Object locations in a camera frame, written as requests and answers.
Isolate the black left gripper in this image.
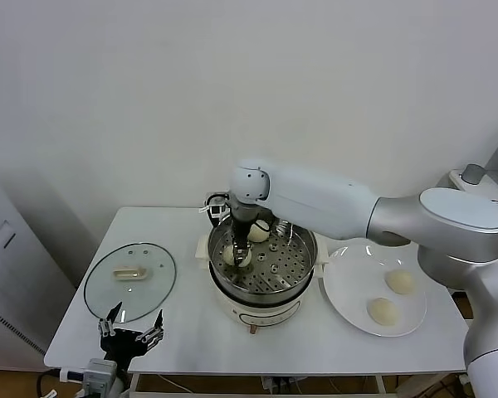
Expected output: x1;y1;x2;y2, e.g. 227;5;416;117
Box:
98;301;166;366

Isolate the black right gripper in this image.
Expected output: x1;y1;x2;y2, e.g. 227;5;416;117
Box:
231;221;252;270

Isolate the white steamed baozi bun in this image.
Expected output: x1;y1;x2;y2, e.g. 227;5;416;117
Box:
222;244;253;267
384;269;416;295
367;297;400;327
248;221;271;244

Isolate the glass lid with cream handle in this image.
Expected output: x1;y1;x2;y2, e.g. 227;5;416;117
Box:
83;243;178;324

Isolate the perforated steel steamer basket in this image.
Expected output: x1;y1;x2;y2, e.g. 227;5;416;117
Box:
206;202;319;294

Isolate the cream electric cooker base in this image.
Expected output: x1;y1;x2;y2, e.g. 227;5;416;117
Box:
195;234;330;335

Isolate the white round plate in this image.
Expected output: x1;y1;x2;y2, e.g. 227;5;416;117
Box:
322;244;427;337

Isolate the white cabinet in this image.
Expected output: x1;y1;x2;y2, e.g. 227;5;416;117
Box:
0;167;78;374

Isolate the grey cylinder speaker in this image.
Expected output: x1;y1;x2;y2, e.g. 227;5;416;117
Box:
462;163;486;186

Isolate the white side desk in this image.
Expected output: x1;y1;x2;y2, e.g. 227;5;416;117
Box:
435;167;498;204

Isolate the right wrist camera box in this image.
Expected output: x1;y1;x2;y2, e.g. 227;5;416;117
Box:
198;191;230;221

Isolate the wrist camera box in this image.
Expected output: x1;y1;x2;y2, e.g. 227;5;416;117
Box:
60;358;118;398
198;191;230;221

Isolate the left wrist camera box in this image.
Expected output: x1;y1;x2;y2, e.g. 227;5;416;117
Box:
60;358;118;398

